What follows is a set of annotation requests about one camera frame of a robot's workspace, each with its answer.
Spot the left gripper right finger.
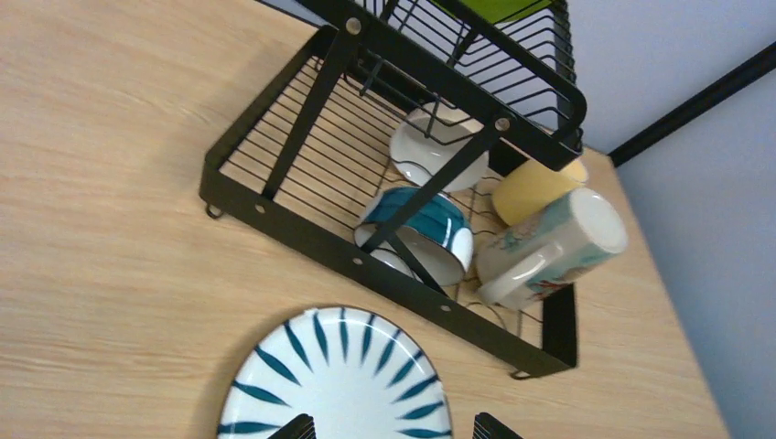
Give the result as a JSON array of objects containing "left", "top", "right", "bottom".
[{"left": 472, "top": 412, "right": 523, "bottom": 439}]

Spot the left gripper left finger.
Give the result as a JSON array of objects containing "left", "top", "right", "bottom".
[{"left": 269, "top": 413, "right": 317, "bottom": 439}]

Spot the beige mug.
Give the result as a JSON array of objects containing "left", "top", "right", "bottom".
[{"left": 475, "top": 187, "right": 628, "bottom": 311}]

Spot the teal patterned white bowl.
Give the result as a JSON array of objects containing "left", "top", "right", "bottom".
[{"left": 353, "top": 187, "right": 474, "bottom": 286}]

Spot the yellow mug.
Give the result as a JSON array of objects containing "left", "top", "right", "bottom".
[{"left": 491, "top": 159, "right": 588, "bottom": 226}]

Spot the plain white bowl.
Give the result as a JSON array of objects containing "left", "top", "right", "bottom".
[{"left": 389, "top": 102, "right": 483, "bottom": 186}]

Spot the green plate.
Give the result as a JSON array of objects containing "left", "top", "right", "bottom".
[{"left": 461, "top": 0, "right": 552, "bottom": 24}]

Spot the blue striped white plate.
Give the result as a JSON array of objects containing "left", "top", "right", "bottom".
[{"left": 217, "top": 306, "right": 453, "bottom": 438}]

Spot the black wire dish rack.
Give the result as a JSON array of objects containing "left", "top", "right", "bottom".
[{"left": 199, "top": 1, "right": 587, "bottom": 380}]

